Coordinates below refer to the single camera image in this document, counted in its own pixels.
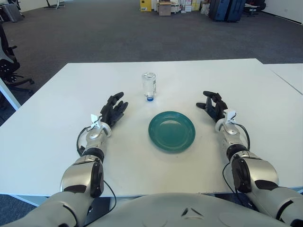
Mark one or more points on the dark navy suitcase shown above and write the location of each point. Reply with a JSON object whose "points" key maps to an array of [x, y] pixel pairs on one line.
{"points": [[236, 10]]}

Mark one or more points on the black chair base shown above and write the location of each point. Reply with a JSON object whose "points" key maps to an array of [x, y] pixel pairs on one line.
{"points": [[54, 3]]}

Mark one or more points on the black mesh office chair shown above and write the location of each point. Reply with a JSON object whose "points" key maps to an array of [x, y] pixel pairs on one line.
{"points": [[7, 68]]}

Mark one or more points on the clear plastic bottle blue cap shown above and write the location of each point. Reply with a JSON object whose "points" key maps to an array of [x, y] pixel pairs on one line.
{"points": [[149, 85]]}

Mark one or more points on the grey robot torso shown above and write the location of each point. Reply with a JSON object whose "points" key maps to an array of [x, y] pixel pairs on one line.
{"points": [[165, 210]]}

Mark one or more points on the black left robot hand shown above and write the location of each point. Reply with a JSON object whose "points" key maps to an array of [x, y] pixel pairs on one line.
{"points": [[113, 111]]}

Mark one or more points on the pale yellow boxes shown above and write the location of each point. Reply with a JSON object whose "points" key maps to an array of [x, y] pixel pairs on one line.
{"points": [[196, 4]]}

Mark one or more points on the green round plate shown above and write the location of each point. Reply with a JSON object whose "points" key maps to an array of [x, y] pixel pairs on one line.
{"points": [[171, 134]]}

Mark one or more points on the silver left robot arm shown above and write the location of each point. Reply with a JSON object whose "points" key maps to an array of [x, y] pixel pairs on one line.
{"points": [[80, 175]]}

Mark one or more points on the grey cabinet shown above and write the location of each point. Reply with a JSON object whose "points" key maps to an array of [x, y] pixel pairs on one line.
{"points": [[10, 11]]}

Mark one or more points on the white adjacent table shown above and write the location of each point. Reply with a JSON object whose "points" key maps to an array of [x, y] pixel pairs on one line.
{"points": [[291, 75]]}

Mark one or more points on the stack of white boxes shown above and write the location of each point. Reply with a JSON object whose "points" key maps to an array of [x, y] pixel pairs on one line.
{"points": [[187, 6]]}

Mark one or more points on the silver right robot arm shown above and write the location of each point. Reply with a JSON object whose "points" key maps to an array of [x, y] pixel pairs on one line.
{"points": [[260, 172]]}

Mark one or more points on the blue suitcase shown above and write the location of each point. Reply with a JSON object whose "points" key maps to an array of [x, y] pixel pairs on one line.
{"points": [[222, 10]]}

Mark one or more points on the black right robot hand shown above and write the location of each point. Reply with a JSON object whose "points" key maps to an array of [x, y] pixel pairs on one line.
{"points": [[216, 107]]}

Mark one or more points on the yellow box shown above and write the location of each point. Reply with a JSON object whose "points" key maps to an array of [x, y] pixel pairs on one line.
{"points": [[145, 6]]}

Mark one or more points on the white side desk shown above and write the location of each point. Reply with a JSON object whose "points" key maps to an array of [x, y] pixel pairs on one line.
{"points": [[9, 94]]}

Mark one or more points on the white plastic bag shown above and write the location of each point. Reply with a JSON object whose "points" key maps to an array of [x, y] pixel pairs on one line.
{"points": [[205, 9]]}

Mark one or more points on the brown cardboard box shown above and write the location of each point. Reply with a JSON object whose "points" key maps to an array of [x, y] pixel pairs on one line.
{"points": [[164, 9]]}

